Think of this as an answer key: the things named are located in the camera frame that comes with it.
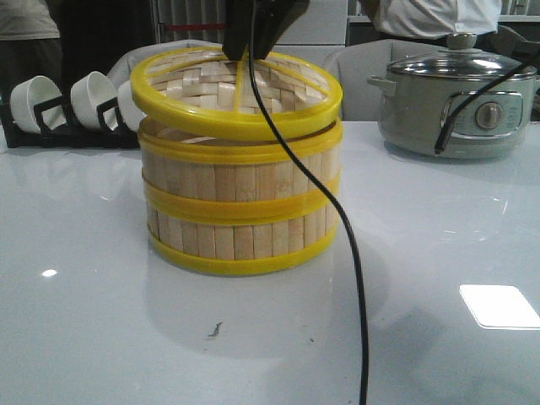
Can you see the white cabinet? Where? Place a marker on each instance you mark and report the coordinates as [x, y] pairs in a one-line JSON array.
[[318, 32]]

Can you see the person in beige shirt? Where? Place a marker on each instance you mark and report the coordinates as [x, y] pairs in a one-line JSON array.
[[30, 42]]

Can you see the white bowl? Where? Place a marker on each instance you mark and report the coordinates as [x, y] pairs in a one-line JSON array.
[[86, 94], [131, 114], [26, 96]]

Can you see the person in white shirt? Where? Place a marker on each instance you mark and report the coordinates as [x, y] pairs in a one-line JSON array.
[[432, 20]]

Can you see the woven bamboo steamer lid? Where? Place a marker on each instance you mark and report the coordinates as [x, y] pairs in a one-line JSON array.
[[200, 91]]

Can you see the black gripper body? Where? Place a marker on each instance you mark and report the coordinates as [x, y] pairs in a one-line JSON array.
[[265, 21]]

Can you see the grey-green electric cooking pot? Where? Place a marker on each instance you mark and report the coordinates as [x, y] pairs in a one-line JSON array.
[[414, 110]]

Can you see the bamboo steamer basket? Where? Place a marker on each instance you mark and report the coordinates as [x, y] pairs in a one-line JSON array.
[[242, 250], [210, 180]]

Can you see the person in black clothes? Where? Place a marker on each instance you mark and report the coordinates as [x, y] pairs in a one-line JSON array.
[[96, 34]]

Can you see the glass pot lid with knob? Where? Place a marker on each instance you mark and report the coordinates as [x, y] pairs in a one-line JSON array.
[[458, 61]]

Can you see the black dish rack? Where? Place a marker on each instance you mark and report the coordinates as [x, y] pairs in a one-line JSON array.
[[113, 133]]

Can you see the right grey chair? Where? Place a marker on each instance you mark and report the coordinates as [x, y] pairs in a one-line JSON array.
[[353, 65]]

